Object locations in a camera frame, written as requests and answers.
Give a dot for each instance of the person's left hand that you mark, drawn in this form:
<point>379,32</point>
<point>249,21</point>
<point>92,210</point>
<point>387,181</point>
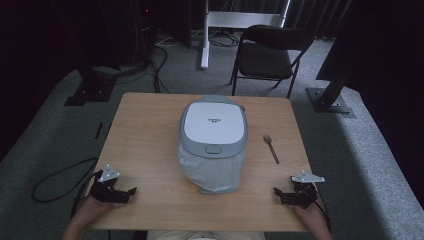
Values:
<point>93,210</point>

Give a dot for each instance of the person's right hand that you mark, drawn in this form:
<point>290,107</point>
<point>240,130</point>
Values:
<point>308,215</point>

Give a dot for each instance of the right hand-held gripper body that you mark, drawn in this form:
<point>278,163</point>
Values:
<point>304,191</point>

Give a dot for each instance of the white metal desk frame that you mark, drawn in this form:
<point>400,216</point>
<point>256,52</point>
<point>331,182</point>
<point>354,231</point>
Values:
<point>213,19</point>

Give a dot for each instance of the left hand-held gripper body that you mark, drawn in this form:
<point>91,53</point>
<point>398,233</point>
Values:
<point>106,191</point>

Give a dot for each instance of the black strip on floor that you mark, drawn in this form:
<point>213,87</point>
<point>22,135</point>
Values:
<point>98,130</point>

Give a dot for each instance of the black metal stand base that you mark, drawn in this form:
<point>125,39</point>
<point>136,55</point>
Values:
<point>328,100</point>
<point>91,90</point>

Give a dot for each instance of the grey trash bin white lid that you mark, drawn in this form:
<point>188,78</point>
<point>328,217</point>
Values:
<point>213,123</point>

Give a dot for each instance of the black folding chair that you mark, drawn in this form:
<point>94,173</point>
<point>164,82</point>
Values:
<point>265,56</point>

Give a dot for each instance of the dark curtain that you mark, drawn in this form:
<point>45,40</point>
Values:
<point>383,66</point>

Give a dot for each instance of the white plastic bin liner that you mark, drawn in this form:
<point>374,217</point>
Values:
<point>210,171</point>

